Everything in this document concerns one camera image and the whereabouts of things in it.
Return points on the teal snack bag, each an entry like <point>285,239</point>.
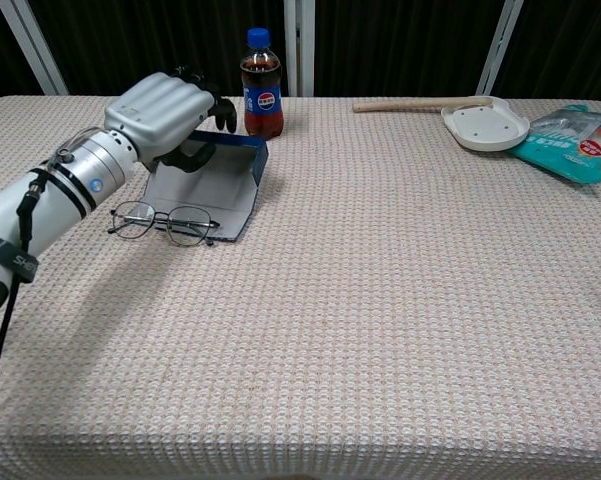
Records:
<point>565,150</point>

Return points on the cola bottle with blue cap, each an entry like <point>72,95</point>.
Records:
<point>262,100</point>

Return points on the blue pencil case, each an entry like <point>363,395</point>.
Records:
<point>220,190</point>

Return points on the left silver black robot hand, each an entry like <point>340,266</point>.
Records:
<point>155,115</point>

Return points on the thin-framed eyeglasses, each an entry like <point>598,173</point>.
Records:
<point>167,218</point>

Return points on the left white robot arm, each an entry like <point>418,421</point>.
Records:
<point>55,200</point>

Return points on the beige woven tablecloth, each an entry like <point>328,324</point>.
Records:
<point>355,300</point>

